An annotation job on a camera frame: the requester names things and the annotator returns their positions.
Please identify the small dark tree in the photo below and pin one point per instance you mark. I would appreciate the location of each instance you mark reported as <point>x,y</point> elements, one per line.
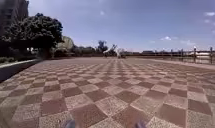
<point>101,46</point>

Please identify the pale domed building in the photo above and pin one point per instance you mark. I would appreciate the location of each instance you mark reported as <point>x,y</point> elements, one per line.
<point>65,43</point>

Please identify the row of bushes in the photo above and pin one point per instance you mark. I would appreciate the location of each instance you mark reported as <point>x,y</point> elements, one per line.
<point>83,51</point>

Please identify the tall dark building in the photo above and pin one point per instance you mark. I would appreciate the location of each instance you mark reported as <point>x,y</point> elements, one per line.
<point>8,15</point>

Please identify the large dark green tree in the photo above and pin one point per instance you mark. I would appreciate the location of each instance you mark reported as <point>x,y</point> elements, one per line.
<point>35,31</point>

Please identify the dark asphalt road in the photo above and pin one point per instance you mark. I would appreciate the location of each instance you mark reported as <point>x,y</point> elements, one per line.
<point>8,70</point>

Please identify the robot's own part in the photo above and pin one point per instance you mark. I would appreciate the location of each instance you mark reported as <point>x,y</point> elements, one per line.
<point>140,125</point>
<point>69,124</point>

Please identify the low green hedge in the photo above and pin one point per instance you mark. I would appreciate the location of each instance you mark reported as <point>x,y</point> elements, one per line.
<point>3,60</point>

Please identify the checkered stone paving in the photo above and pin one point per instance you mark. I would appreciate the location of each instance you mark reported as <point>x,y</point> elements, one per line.
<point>105,86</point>

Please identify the pale kerb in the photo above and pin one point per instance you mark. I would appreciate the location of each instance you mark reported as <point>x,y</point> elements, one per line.
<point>11,63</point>

